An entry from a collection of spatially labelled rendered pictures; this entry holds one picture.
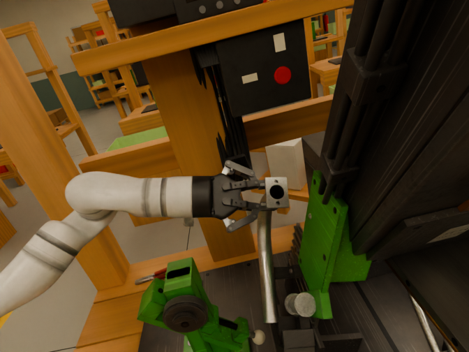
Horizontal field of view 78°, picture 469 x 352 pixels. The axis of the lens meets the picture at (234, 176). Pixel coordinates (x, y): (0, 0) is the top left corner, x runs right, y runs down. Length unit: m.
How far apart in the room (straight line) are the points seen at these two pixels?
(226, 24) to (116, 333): 0.80
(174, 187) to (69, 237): 0.18
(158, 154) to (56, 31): 10.75
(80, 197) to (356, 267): 0.46
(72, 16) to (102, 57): 10.67
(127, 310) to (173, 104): 0.60
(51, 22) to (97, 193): 11.09
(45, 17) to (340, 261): 11.41
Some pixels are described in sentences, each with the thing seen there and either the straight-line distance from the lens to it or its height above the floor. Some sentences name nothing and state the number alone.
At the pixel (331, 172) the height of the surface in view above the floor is 1.35.
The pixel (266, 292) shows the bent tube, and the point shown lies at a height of 1.05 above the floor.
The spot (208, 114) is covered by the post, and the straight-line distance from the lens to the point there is 0.72.
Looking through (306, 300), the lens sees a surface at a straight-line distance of 0.55.
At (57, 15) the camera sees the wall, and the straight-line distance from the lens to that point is 11.45.
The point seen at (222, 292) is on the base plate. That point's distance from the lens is 0.85.
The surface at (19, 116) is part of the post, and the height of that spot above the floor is 1.45.
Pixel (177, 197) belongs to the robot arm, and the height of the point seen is 1.29.
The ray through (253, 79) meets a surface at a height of 1.42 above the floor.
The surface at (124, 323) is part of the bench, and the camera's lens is 0.94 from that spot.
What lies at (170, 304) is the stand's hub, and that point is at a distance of 0.52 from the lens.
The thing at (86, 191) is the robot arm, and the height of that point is 1.35.
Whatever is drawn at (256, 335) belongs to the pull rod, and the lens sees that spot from 0.68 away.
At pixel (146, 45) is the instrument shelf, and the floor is 1.52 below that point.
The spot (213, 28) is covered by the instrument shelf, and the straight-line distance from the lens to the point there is 0.58.
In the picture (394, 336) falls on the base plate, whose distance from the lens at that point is 0.75.
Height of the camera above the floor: 1.53
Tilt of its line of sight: 28 degrees down
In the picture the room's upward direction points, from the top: 15 degrees counter-clockwise
